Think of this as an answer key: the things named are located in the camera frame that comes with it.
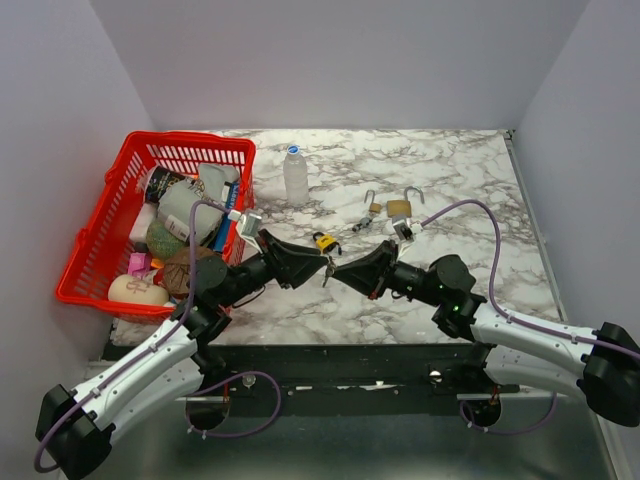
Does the blue tube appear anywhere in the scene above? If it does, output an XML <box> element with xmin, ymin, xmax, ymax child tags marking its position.
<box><xmin>212</xmin><ymin>182</ymin><xmax>239</xmax><ymax>253</ymax></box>

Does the pink small box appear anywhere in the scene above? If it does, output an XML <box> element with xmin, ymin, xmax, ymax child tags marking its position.
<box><xmin>127</xmin><ymin>252</ymin><xmax>152</xmax><ymax>278</ymax></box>

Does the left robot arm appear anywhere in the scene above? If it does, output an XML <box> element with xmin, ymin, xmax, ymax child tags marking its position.
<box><xmin>34</xmin><ymin>230</ymin><xmax>329</xmax><ymax>479</ymax></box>

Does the grey crumpled bag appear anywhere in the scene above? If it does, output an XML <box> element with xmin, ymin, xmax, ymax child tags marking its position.
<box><xmin>157</xmin><ymin>163</ymin><xmax>240</xmax><ymax>244</ymax></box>

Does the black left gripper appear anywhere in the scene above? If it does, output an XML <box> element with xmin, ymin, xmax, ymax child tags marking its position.
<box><xmin>219</xmin><ymin>230</ymin><xmax>330</xmax><ymax>309</ymax></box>

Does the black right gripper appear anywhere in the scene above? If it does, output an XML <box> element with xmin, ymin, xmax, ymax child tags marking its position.
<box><xmin>331</xmin><ymin>239</ymin><xmax>443</xmax><ymax>307</ymax></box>

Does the white small bottle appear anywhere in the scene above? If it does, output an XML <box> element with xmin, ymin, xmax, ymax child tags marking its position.
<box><xmin>164</xmin><ymin>215</ymin><xmax>191</xmax><ymax>242</ymax></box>

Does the green round sponge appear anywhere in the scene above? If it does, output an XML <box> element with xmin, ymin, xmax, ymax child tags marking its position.
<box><xmin>146</xmin><ymin>220</ymin><xmax>185</xmax><ymax>260</ymax></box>

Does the brown round object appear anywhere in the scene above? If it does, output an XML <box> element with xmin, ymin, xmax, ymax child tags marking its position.
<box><xmin>163</xmin><ymin>247</ymin><xmax>191</xmax><ymax>299</ymax></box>

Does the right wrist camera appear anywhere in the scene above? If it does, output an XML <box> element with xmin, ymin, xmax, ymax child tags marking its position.
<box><xmin>391</xmin><ymin>214</ymin><xmax>423</xmax><ymax>257</ymax></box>

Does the panda keychain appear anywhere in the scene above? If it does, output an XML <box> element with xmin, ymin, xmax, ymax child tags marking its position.
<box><xmin>352</xmin><ymin>215</ymin><xmax>374</xmax><ymax>232</ymax></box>

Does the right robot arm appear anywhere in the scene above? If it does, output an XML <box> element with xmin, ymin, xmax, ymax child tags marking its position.
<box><xmin>331</xmin><ymin>241</ymin><xmax>639</xmax><ymax>427</ymax></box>

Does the yellow black padlock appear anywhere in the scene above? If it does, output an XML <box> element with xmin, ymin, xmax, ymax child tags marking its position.
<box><xmin>312</xmin><ymin>231</ymin><xmax>342</xmax><ymax>255</ymax></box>

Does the small brass padlock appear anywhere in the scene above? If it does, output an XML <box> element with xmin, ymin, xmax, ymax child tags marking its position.
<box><xmin>364</xmin><ymin>189</ymin><xmax>382</xmax><ymax>216</ymax></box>

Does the clear water bottle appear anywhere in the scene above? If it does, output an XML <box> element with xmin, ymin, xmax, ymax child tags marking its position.
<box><xmin>283</xmin><ymin>145</ymin><xmax>309</xmax><ymax>206</ymax></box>

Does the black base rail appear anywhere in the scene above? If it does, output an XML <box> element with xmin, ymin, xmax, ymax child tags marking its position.
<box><xmin>202</xmin><ymin>344</ymin><xmax>503</xmax><ymax>417</ymax></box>

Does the large brass padlock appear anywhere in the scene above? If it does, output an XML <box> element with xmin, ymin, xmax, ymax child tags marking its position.
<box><xmin>386</xmin><ymin>186</ymin><xmax>425</xmax><ymax>218</ymax></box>

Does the red plastic basket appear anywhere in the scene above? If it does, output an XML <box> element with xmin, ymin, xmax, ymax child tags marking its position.
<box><xmin>55</xmin><ymin>131</ymin><xmax>256</xmax><ymax>324</ymax></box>

